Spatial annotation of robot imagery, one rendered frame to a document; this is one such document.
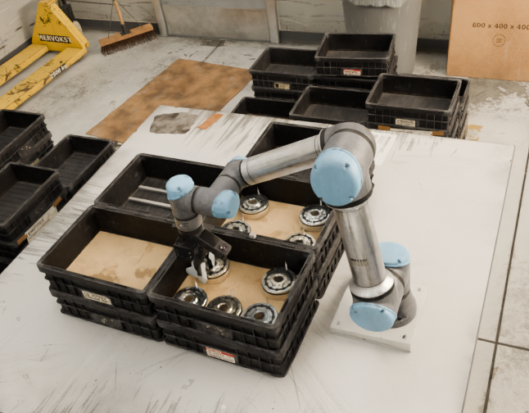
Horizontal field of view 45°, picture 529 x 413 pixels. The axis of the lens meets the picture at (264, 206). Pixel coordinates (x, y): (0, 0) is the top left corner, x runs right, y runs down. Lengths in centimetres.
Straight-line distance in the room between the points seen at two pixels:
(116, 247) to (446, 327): 106
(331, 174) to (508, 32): 311
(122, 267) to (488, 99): 283
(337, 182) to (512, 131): 264
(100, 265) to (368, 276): 90
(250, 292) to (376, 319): 40
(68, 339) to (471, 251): 131
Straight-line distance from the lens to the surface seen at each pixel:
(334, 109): 345
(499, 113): 412
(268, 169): 166
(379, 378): 181
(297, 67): 389
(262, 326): 165
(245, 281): 190
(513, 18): 439
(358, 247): 154
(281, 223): 207
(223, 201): 164
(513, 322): 289
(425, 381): 181
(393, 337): 185
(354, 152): 142
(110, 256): 211
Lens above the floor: 219
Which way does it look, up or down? 40 degrees down
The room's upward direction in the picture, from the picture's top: 10 degrees counter-clockwise
